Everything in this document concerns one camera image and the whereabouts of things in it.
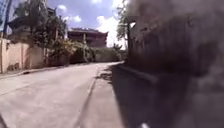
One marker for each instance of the dark concrete wall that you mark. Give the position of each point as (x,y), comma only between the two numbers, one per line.
(176,43)

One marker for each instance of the grey concrete road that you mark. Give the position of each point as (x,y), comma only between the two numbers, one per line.
(56,90)

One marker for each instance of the green bushes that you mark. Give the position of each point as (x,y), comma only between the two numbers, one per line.
(71,51)

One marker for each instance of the red-roofed building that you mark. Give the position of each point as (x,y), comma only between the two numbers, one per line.
(90,37)

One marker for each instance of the tree beside dark wall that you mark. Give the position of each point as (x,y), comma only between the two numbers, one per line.
(122,23)

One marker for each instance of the tall tree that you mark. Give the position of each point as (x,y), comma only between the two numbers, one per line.
(40,23)

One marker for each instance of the beige boundary wall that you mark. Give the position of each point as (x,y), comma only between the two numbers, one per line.
(16,55)

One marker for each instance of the pole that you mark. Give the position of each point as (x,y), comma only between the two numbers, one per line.
(6,18)

